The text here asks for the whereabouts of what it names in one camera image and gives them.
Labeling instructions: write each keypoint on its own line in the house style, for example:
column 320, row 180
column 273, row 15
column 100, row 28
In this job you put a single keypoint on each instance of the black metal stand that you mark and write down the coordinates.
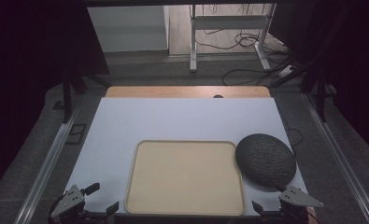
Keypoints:
column 321, row 93
column 67, row 93

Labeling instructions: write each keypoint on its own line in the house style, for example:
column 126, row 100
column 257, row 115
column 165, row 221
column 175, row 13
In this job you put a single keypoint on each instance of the white power strip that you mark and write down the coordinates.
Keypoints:
column 286, row 71

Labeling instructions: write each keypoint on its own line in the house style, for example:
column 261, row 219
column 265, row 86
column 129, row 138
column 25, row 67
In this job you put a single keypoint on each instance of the white table mat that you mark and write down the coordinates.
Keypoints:
column 173, row 118

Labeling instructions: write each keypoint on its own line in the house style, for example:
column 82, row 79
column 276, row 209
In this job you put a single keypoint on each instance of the white metal desk frame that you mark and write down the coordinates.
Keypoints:
column 193, row 46

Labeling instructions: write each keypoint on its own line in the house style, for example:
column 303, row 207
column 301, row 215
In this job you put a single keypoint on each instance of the aluminium rail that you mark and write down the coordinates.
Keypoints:
column 337, row 149
column 49, row 161

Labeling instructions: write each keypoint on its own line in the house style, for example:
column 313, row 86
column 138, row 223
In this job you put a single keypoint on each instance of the black floor plate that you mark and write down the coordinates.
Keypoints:
column 76, row 133

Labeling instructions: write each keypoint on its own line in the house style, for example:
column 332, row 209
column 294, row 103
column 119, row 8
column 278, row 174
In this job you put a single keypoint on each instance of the black curtain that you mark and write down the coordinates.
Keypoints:
column 353, row 62
column 23, row 62

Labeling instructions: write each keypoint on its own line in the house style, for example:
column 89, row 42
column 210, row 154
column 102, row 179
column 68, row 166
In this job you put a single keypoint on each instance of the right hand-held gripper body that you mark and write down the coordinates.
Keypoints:
column 299, row 197

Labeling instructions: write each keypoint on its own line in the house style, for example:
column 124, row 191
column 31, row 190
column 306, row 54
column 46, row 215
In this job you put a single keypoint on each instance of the dark grey knitted hat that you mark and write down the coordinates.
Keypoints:
column 266, row 160

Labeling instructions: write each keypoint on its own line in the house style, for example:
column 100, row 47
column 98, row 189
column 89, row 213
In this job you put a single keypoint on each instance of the beige rectangular tray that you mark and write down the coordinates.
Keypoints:
column 185, row 177

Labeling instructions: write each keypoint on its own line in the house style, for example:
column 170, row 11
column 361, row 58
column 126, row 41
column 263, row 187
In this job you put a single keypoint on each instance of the white cabinet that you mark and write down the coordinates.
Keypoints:
column 129, row 28

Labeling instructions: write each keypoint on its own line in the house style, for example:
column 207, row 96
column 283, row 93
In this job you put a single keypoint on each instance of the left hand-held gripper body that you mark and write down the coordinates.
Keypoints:
column 69, row 199

